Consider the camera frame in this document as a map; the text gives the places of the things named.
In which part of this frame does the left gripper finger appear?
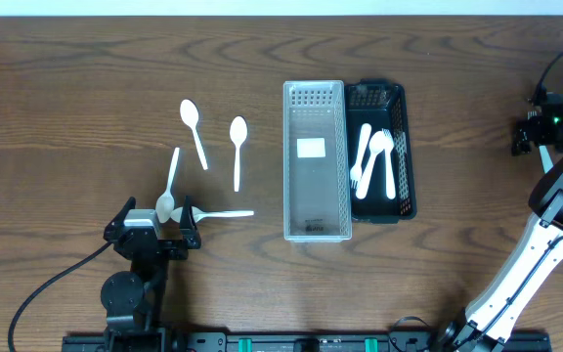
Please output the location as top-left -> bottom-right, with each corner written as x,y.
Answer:
179,196 -> 198,240
107,197 -> 136,230

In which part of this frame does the white plastic spoon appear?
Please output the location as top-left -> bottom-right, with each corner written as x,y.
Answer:
356,131 -> 386,199
230,116 -> 248,193
155,148 -> 180,223
180,99 -> 208,170

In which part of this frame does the white plastic fork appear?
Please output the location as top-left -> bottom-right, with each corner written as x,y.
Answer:
350,123 -> 371,189
382,129 -> 396,199
539,146 -> 554,173

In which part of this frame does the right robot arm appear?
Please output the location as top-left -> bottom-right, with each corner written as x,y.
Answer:
429,83 -> 563,352

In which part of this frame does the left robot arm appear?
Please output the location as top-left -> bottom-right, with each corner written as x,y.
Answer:
101,198 -> 201,351

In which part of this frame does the white plastic spoon horizontal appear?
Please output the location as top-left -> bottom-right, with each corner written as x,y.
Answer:
170,206 -> 254,223

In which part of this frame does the white plastic spoon tilted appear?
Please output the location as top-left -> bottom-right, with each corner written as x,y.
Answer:
155,148 -> 180,223

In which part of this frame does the clear plastic basket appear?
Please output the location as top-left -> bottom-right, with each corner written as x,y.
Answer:
282,80 -> 352,242

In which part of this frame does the black plastic basket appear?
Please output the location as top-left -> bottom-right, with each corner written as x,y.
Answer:
344,78 -> 416,224

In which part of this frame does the right black cable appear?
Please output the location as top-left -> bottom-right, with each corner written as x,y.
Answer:
530,37 -> 563,107

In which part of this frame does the black cable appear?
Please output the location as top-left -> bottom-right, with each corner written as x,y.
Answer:
530,37 -> 563,107
7,241 -> 115,352

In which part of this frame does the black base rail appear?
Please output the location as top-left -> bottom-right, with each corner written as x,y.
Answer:
61,326 -> 553,352

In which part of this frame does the left black cable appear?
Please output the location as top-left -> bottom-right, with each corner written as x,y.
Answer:
7,241 -> 115,352

